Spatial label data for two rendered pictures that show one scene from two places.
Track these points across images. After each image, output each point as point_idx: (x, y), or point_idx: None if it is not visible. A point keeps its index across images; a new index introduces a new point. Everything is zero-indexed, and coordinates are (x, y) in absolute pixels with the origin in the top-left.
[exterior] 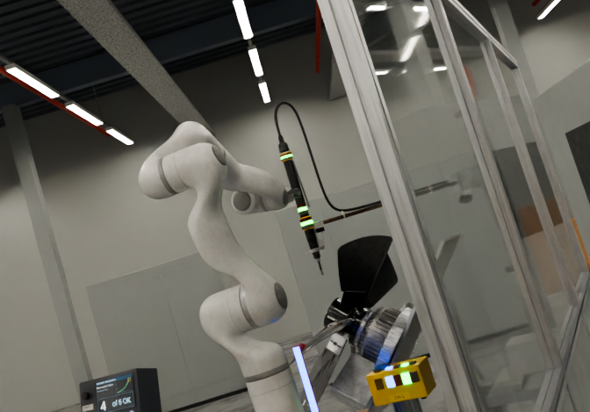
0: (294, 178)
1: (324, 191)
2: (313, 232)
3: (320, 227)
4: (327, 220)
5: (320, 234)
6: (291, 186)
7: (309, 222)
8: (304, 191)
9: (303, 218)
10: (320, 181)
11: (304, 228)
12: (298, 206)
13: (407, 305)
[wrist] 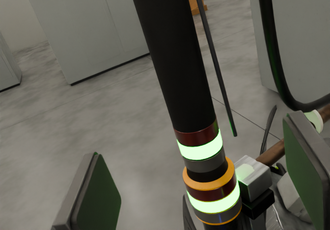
0: None
1: (278, 49)
2: (240, 217)
3: (262, 192)
4: (274, 155)
5: (260, 215)
6: (150, 39)
7: (234, 198)
8: (219, 66)
9: (213, 189)
10: (271, 1)
11: (211, 221)
12: (192, 141)
13: (297, 200)
